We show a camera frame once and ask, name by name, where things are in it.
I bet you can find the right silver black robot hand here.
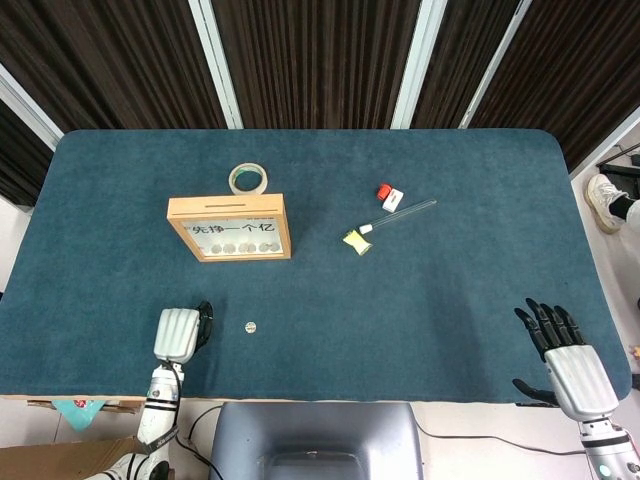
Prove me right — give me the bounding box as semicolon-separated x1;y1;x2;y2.
512;298;620;420

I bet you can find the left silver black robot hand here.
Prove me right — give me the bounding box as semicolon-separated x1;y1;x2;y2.
153;299;216;364

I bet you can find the wooden coin bank box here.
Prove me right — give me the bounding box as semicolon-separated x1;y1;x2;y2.
166;192;293;263

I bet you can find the teal plastic bag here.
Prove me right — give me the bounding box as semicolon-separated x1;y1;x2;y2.
52;398;109;432

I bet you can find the brown cardboard box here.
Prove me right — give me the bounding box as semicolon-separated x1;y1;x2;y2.
0;434;151;480

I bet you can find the clear tape roll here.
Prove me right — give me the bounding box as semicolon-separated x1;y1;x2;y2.
228;162;269;196

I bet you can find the person's leg with black sock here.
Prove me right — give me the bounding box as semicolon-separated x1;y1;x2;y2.
610;194;640;226

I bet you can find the white sneaker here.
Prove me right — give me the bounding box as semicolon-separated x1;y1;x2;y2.
587;173;632;235

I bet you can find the blue table cloth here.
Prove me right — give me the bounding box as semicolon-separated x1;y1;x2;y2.
0;128;632;404

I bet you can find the yellow packet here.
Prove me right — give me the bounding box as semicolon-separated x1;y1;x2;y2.
342;229;374;256

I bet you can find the black metal stand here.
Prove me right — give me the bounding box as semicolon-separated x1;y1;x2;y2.
597;144;640;184

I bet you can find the dark brown pleated curtain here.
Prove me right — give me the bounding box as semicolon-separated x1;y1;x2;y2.
0;0;226;134
469;0;640;171
412;0;521;129
212;0;424;130
0;99;56;206

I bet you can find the thin glass rod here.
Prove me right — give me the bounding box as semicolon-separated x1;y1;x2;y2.
372;200;438;227

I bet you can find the black floor cable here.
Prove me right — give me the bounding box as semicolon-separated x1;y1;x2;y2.
414;419;586;456
177;404;224;449

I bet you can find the white window post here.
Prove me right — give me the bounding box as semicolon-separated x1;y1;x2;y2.
0;64;64;151
188;0;245;130
458;0;531;129
390;0;449;130
569;107;640;179

